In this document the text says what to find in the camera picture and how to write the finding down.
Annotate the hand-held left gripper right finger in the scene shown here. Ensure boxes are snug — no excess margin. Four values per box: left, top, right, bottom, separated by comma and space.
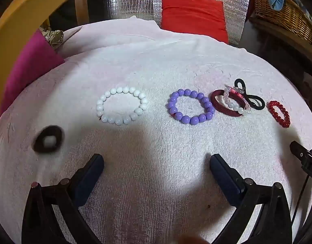
209, 153, 294, 244

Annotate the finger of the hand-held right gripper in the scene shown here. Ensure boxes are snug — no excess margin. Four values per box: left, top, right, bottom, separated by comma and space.
289, 141, 309, 168

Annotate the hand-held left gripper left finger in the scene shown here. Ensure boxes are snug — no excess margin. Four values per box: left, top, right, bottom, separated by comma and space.
21, 153, 105, 244

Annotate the black looped hair tie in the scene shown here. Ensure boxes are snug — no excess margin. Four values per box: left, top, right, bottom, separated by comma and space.
233, 78, 267, 112

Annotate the purple bead bracelet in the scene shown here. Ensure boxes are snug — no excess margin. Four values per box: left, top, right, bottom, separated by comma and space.
167, 88, 216, 125

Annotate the dark brown scrunchie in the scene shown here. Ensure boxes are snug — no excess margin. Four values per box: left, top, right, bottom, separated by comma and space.
32, 125, 64, 154

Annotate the white terry towel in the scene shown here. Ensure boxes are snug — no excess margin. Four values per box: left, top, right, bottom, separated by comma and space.
0, 15, 312, 244

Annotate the magenta cushion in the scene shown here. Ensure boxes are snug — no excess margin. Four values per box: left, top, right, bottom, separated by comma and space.
0, 29, 66, 119

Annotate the wicker basket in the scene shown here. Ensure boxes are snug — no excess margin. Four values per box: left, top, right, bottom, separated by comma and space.
252, 0, 312, 44

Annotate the patterned crumpled cloth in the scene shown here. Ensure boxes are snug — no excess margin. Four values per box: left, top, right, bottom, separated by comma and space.
40, 28, 64, 47

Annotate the red cushion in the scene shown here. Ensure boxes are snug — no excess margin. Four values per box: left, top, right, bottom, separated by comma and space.
160, 0, 229, 44

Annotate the silver insulation mat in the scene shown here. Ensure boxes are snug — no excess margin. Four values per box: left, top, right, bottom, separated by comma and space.
109, 0, 251, 47

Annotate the thin black cable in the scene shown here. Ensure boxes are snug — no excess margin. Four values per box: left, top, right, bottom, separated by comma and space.
291, 174, 309, 223

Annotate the red bead bracelet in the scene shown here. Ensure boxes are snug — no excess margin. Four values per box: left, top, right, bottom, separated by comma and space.
267, 100, 291, 128

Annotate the dark red hair tie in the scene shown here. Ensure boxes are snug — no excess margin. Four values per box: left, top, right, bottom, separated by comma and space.
210, 89, 248, 117

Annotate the clear bead bracelet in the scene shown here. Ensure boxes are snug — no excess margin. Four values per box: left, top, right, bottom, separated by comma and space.
223, 86, 252, 115

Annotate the white bead bracelet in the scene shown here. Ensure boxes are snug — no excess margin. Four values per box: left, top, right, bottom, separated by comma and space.
96, 86, 148, 125

